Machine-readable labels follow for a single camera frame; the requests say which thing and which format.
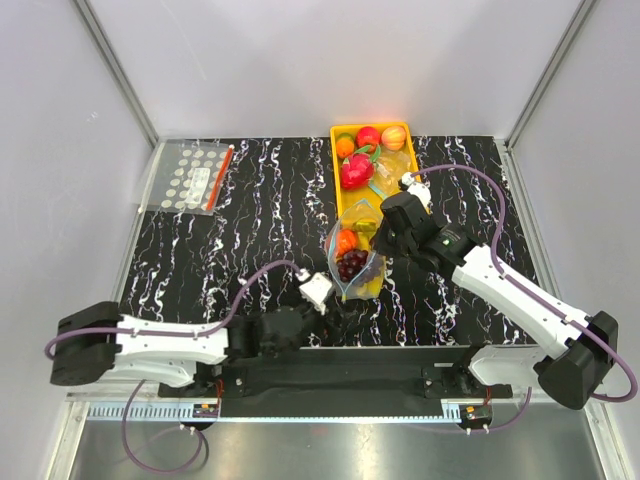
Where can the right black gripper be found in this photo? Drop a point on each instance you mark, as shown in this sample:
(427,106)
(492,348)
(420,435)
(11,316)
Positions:
(380,245)

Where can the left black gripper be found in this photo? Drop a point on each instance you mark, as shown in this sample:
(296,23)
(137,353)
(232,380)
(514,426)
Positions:
(320,321)

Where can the clear bag teal zipper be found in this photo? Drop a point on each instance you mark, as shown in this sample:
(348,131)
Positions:
(361,208)

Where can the yellow banana bunch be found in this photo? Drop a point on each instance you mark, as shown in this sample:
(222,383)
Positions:
(368,283)

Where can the purple grape bunch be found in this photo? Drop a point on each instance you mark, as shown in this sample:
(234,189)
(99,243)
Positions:
(359,267)

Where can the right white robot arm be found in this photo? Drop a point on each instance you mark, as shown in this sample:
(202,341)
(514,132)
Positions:
(574,351)

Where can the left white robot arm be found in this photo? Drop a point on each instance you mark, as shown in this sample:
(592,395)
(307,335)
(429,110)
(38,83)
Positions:
(100,343)

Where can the clear bag in tray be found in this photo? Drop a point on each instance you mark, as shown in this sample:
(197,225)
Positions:
(389,169)

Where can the yellow plastic fruit tray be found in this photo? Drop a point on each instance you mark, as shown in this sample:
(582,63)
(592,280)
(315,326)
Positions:
(346,198)

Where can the red dragon fruit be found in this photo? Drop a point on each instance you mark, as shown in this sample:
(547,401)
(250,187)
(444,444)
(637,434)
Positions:
(356,171)

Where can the black marble table mat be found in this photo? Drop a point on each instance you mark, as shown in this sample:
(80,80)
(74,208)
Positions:
(277,204)

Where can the peach fruit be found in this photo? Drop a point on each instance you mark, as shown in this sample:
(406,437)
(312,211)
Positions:
(394,137)

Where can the red apple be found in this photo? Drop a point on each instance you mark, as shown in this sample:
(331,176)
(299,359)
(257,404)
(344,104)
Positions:
(368,137)

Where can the orange mandarin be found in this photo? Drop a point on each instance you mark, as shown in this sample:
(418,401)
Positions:
(345,146)

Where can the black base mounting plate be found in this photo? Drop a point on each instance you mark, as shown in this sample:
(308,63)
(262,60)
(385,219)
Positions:
(429,371)

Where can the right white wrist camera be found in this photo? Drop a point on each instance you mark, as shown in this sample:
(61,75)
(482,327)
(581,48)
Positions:
(410,184)

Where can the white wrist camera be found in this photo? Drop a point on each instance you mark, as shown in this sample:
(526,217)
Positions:
(316,288)
(410,184)

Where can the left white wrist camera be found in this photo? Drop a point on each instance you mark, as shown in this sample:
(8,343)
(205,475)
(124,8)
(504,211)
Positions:
(316,288)

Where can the aluminium frame rail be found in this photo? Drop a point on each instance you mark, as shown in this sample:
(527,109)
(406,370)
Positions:
(288,406)

